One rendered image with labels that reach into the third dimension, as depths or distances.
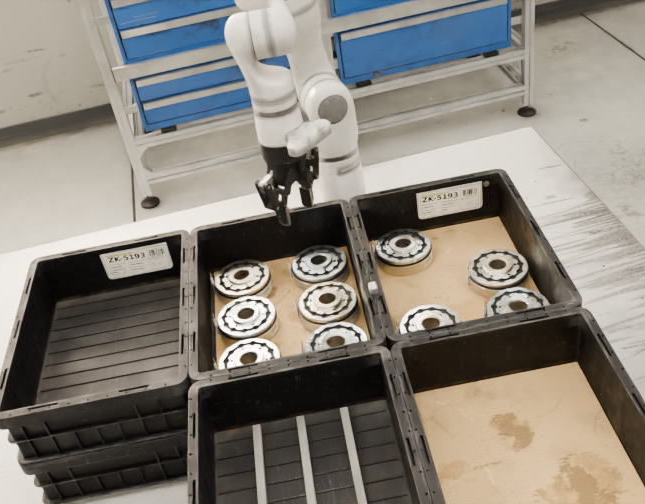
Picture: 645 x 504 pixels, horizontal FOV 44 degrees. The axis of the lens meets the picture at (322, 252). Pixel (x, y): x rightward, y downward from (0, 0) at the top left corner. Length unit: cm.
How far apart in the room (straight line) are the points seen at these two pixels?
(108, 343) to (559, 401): 77
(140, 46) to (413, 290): 193
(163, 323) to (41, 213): 218
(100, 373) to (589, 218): 105
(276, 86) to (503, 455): 62
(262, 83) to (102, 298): 58
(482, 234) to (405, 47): 184
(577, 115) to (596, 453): 256
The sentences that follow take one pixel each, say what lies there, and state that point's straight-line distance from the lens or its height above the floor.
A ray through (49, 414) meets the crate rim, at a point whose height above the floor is 92.
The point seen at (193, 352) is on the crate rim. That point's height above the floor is 93.
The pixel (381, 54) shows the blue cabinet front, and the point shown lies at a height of 42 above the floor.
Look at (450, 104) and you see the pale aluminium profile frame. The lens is 345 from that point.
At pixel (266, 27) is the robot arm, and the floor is 133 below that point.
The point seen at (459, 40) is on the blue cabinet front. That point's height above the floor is 40.
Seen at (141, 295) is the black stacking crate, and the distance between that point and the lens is 156.
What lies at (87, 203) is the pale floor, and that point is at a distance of 357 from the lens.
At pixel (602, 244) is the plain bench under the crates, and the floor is 70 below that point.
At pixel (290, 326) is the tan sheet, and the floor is 83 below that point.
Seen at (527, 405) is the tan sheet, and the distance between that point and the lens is 124.
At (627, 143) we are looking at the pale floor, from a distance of 343.
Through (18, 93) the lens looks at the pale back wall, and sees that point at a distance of 416.
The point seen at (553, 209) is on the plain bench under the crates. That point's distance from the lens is 183.
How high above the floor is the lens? 177
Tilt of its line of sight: 37 degrees down
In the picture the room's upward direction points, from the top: 10 degrees counter-clockwise
